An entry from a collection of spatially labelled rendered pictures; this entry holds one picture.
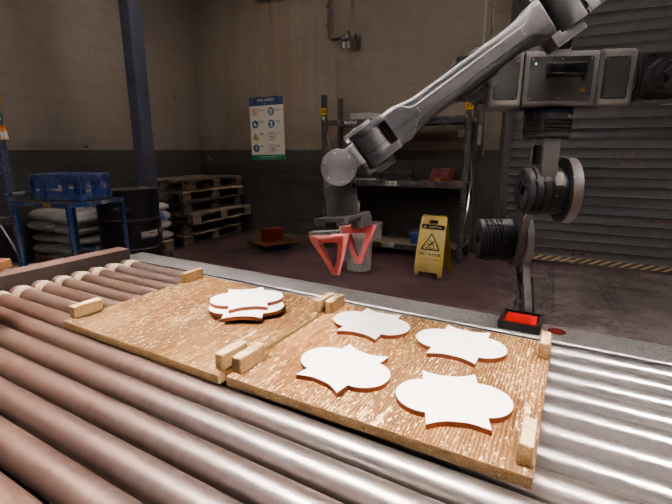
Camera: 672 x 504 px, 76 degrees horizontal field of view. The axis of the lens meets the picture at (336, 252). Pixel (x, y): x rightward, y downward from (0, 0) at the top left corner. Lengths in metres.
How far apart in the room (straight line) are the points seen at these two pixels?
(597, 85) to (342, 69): 4.84
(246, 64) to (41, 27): 2.48
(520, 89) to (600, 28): 4.11
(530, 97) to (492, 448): 1.06
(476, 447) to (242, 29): 6.77
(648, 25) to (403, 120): 4.86
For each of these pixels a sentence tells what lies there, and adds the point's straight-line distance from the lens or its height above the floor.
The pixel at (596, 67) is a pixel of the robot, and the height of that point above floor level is 1.48.
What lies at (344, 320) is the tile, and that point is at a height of 0.94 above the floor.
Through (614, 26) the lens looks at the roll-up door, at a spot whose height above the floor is 2.44.
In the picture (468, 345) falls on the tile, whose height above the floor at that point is 0.94.
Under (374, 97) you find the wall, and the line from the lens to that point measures 5.84.
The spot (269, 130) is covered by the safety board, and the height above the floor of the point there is 1.53.
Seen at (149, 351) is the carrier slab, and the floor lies 0.94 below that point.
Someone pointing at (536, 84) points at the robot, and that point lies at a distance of 1.42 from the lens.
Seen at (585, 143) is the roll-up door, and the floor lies 1.32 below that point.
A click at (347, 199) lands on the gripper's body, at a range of 0.74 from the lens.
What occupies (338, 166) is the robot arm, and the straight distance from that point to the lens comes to 0.67.
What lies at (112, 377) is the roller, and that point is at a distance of 0.76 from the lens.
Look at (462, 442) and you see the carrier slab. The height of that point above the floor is 0.94.
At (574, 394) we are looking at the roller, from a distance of 0.72.
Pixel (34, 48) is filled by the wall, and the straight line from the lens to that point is 6.08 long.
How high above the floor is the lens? 1.26
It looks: 13 degrees down
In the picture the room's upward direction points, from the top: straight up
